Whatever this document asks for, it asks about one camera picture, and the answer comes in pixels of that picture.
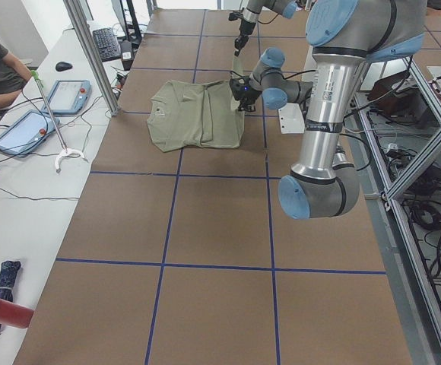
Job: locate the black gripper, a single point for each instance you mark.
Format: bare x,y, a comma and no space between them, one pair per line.
244,29
249,95

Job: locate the olive green long-sleeve shirt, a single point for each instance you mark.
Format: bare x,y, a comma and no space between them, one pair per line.
201,115

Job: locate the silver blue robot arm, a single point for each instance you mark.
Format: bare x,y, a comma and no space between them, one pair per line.
249,16
343,35

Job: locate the black labelled box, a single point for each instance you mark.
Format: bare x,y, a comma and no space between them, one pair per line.
127,54

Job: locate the black computer keyboard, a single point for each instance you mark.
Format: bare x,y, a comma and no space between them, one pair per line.
107,44

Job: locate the far blue teach pendant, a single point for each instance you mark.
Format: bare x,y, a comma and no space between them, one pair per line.
68,97

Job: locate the blue teach pendant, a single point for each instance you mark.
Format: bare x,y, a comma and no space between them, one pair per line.
68,97
26,134

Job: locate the black computer mouse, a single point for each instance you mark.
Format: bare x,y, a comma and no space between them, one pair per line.
63,66

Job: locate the metal reacher grabber stick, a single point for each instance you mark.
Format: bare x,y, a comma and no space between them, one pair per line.
66,150

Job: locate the near blue teach pendant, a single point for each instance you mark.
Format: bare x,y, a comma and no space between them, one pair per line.
26,134

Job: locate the folded dark blue umbrella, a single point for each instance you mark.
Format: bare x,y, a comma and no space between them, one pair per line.
8,276

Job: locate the red cylindrical tube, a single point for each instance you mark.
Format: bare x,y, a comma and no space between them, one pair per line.
14,315

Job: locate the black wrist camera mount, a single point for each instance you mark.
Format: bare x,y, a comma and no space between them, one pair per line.
235,15

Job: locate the aluminium frame post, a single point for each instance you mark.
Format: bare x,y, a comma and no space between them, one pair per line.
84,35

